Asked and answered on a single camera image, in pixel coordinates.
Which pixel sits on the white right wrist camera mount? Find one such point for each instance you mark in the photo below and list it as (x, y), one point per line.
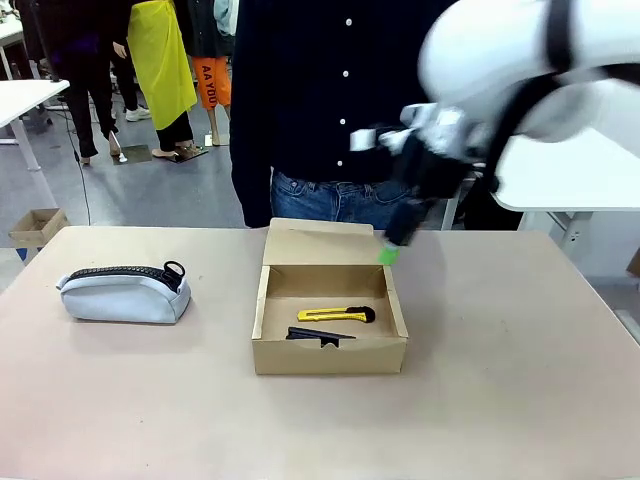
(400, 130)

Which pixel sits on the brown cardboard box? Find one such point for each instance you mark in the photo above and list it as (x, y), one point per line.
(327, 310)

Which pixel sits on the person in yellow apron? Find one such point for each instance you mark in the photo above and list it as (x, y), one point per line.
(162, 65)

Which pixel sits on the small cardboard box on floor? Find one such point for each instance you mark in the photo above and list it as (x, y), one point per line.
(37, 225)

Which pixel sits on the person in dark buttoned shirt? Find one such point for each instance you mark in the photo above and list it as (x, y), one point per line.
(325, 100)

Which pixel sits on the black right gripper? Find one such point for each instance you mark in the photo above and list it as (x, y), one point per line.
(432, 170)

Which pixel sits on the person in black clothes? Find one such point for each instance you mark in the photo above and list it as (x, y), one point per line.
(82, 65)

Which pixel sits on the black stapler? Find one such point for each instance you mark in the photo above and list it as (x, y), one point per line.
(315, 334)

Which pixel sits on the gray zipper pencil pouch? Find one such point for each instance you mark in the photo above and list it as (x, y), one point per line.
(125, 297)

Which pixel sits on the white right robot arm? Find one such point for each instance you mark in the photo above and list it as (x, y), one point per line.
(525, 55)

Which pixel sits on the yellow utility knife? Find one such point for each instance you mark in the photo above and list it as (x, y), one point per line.
(336, 314)

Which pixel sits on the white table with white leg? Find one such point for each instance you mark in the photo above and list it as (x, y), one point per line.
(22, 105)

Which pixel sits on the mannequin with orange shorts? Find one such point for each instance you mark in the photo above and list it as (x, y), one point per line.
(212, 80)

